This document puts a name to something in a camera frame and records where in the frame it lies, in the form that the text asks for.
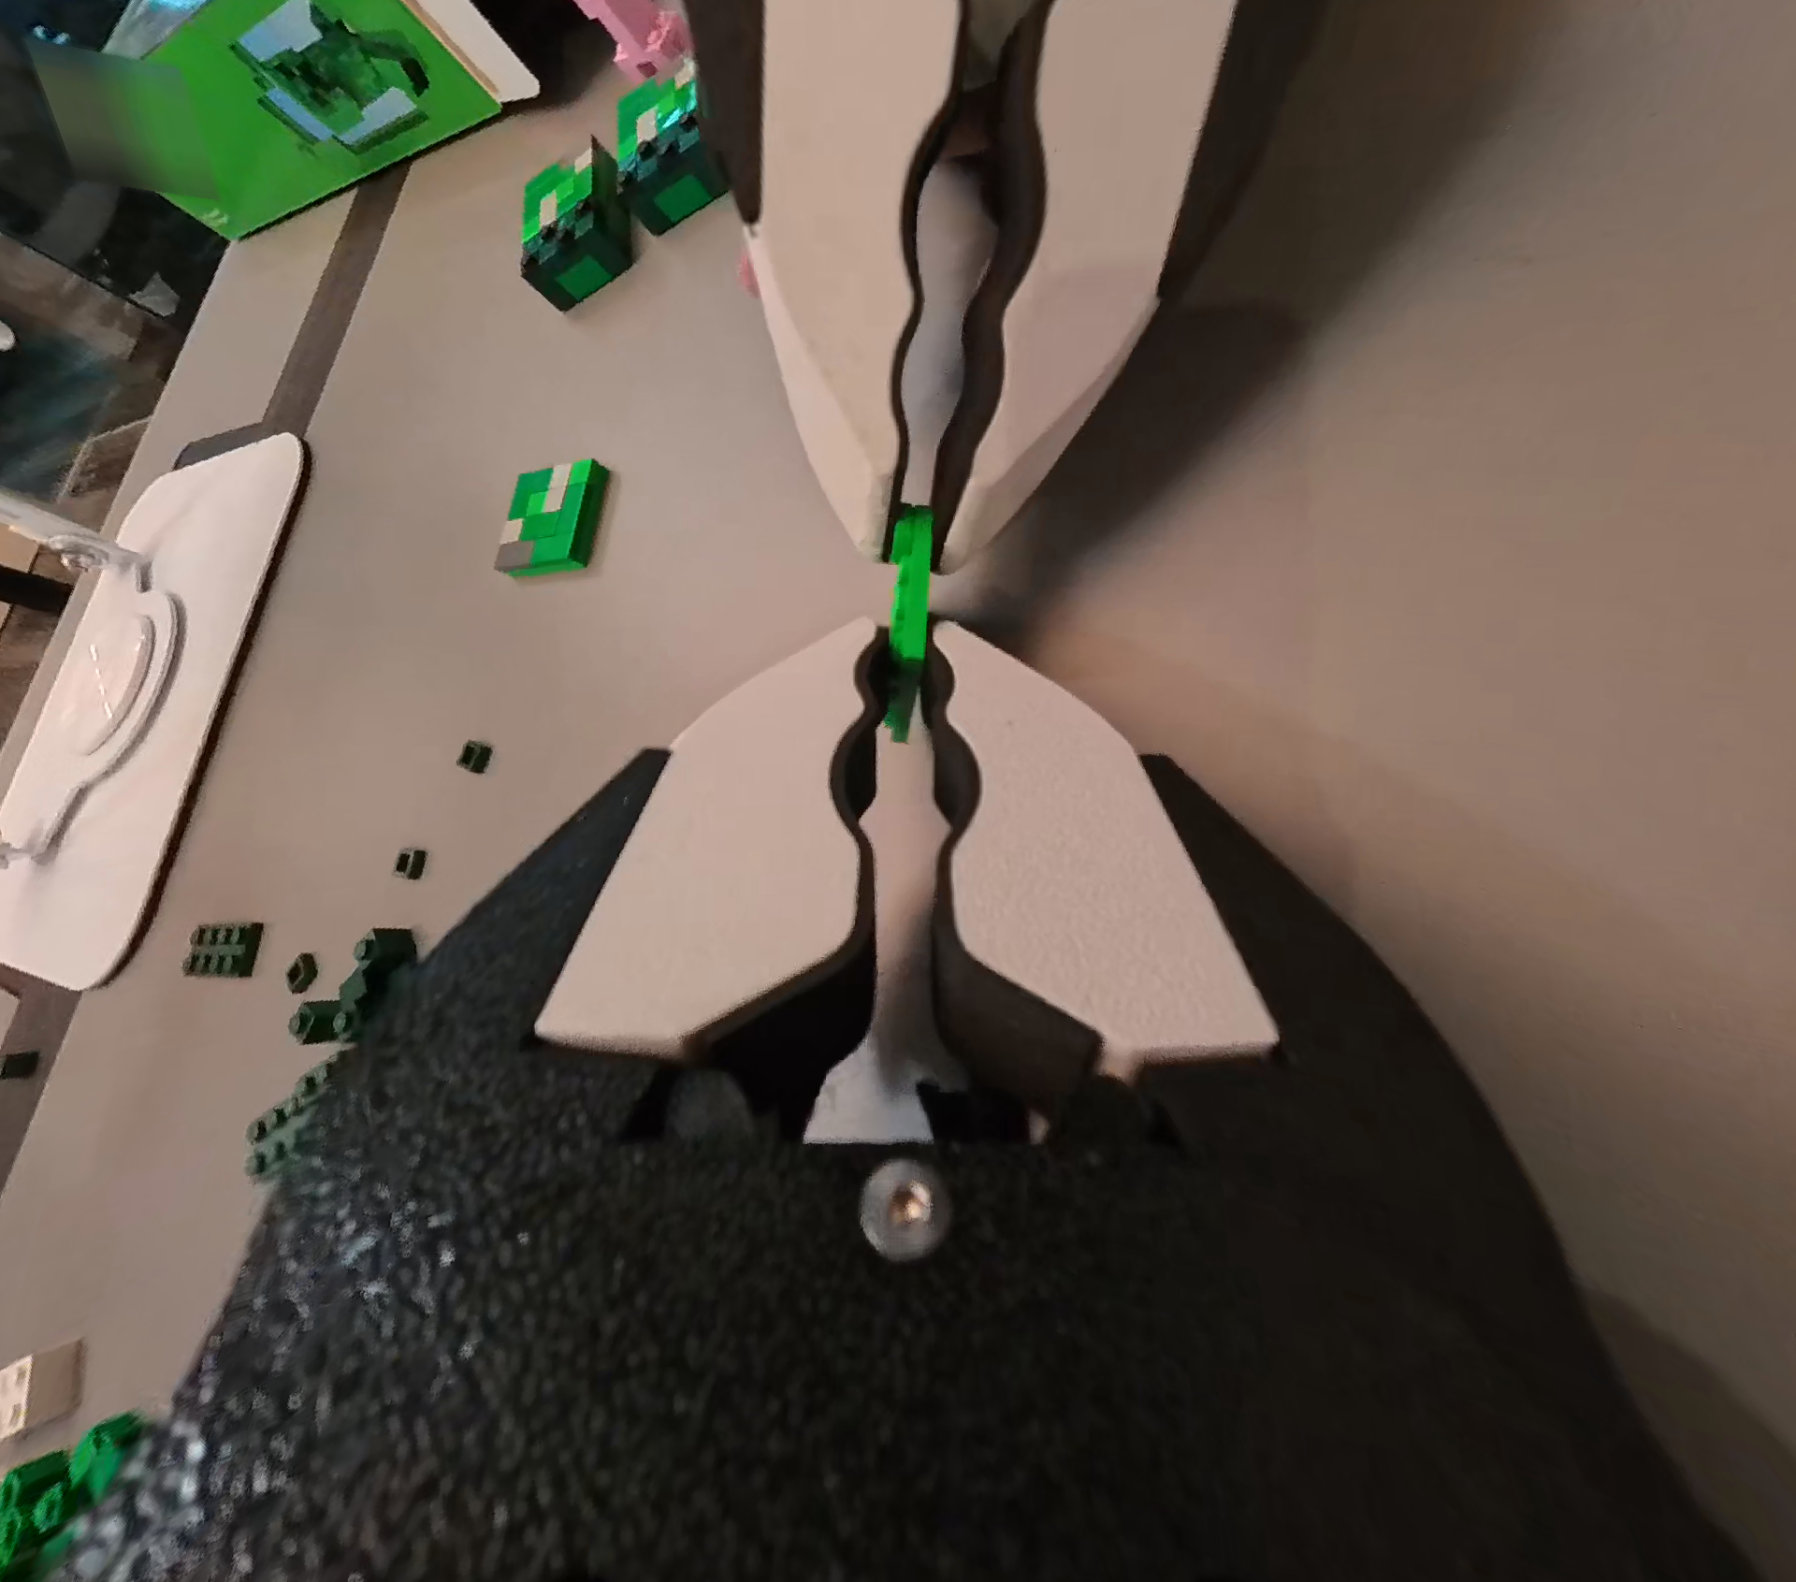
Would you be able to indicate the green black lego cube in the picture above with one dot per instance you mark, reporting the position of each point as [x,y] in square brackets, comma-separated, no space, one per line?
[572,234]
[673,165]

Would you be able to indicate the pile of dark green lego pieces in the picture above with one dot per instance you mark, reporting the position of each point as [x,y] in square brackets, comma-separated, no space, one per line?
[351,1008]

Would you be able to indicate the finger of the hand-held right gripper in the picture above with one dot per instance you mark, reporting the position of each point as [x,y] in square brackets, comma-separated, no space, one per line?
[1109,178]
[842,138]

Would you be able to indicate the pile of bright green lego pieces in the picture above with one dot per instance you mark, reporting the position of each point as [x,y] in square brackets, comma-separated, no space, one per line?
[56,1499]

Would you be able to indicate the green grey tiled lego square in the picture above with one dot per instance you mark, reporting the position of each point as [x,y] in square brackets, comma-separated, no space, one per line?
[555,518]

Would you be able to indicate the green lego box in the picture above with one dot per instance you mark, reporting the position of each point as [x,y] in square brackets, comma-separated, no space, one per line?
[209,165]

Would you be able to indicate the white book stand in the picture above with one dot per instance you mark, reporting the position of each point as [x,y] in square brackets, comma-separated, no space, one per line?
[168,656]

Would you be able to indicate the dark green lego plate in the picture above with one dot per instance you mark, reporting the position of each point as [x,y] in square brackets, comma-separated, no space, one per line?
[226,951]

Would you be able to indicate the bright green square lego plate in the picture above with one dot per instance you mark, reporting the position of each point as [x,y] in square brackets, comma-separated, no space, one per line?
[908,628]

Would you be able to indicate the pink lego pig figure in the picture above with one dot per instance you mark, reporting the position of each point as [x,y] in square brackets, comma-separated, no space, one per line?
[624,3]

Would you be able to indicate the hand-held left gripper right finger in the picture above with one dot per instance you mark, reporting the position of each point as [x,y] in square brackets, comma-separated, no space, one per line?
[1109,894]

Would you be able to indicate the white lego brick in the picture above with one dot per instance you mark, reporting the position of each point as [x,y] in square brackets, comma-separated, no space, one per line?
[40,1386]

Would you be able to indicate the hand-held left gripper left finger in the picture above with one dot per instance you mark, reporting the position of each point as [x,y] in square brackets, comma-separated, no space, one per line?
[701,894]

